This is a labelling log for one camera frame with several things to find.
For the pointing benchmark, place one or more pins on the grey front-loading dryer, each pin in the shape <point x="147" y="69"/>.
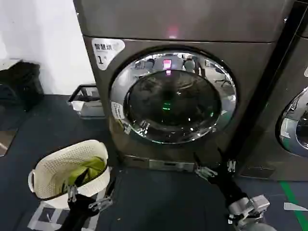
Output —
<point x="168" y="21"/>

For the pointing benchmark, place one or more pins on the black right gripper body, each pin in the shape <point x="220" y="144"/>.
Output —
<point x="229" y="188"/>

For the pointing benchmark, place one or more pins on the small white door sticker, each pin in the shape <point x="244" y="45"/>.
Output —
<point x="117" y="110"/>

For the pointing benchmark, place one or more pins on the white energy label sticker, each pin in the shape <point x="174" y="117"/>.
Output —
<point x="106" y="51"/>

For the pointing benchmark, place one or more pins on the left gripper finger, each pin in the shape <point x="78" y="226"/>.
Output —
<point x="102" y="202"/>
<point x="72" y="193"/>

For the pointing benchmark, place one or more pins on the green garment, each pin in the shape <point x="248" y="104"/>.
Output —
<point x="92" y="166"/>

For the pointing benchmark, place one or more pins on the green floor tape strip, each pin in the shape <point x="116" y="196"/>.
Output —
<point x="292" y="202"/>

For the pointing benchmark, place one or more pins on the chrome-rimmed round dryer door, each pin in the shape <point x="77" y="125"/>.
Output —
<point x="292" y="125"/>

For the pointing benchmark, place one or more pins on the white floor marking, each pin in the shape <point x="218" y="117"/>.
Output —
<point x="294" y="207"/>

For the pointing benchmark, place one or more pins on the white perforated laundry basket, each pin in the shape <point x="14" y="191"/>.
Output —
<point x="65" y="156"/>

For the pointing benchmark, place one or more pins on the grey white checkered floor marker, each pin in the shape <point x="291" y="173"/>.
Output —
<point x="45" y="216"/>

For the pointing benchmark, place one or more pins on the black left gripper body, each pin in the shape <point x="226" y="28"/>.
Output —
<point x="79" y="209"/>

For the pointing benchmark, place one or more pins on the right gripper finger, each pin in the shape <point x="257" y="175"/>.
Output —
<point x="204" y="172"/>
<point x="231" y="166"/>

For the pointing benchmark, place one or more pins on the round glass dryer door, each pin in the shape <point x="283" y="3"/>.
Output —
<point x="173" y="103"/>

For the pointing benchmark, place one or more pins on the grey dryer with partial door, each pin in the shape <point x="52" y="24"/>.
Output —
<point x="276" y="72"/>

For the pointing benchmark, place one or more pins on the clear bin with black rim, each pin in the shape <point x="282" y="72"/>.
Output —
<point x="86" y="103"/>

